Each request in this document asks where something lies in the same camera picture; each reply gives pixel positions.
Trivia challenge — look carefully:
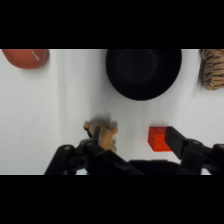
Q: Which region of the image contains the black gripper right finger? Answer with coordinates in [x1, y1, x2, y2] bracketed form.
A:
[165, 125, 224, 176]

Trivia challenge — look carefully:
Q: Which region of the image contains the red cube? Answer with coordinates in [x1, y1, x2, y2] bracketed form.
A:
[147, 126, 174, 153]

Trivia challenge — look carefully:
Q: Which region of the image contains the black bowl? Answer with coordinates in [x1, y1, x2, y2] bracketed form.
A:
[105, 49, 183, 102]

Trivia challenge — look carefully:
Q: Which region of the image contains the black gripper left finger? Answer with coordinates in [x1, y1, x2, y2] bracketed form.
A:
[44, 125, 145, 176]

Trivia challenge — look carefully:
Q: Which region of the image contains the red-brown toy football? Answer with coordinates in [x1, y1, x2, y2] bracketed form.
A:
[1, 49, 50, 70]

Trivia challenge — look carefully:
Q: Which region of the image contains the tan teddy bear plush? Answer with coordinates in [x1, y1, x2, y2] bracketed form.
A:
[83, 120, 119, 154]

